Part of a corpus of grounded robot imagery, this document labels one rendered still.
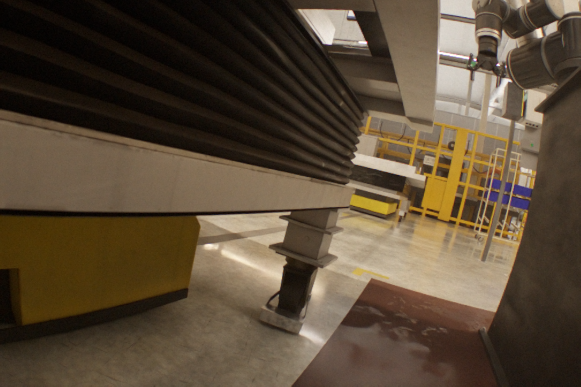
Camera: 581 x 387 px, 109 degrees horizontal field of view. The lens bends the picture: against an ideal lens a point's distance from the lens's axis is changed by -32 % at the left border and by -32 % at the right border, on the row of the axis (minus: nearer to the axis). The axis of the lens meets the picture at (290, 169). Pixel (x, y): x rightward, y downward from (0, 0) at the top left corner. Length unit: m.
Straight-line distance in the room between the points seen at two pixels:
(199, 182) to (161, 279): 0.50
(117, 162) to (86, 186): 0.03
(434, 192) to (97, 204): 9.87
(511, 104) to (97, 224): 2.83
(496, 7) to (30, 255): 1.45
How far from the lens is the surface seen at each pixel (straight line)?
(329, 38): 1.15
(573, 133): 1.01
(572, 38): 1.29
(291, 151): 0.77
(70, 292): 0.63
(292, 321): 0.85
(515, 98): 2.89
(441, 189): 9.98
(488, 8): 1.24
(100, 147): 0.22
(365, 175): 5.04
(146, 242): 0.68
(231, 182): 0.33
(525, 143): 2.89
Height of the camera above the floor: 0.44
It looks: level
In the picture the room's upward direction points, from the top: 14 degrees clockwise
